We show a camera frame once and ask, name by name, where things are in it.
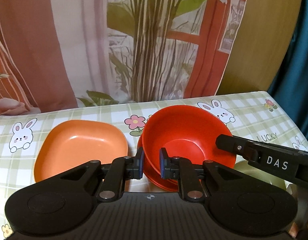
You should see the red bowl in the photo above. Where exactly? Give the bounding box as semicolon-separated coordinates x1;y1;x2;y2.
142;105;236;175
143;154;178;192

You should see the green square plate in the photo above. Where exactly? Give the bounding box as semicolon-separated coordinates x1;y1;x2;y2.
234;160;286;190

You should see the orange square plate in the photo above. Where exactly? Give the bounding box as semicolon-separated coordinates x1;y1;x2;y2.
34;120;129;182

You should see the green plaid bunny tablecloth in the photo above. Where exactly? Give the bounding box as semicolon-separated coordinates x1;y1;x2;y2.
0;92;308;239

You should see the teal curtain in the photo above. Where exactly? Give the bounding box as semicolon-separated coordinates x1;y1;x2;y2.
268;0;308;141

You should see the printed room backdrop cloth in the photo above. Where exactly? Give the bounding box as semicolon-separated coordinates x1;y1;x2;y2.
0;0;246;116

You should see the yellow wooden panel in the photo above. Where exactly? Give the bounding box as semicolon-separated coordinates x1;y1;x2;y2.
217;0;302;95

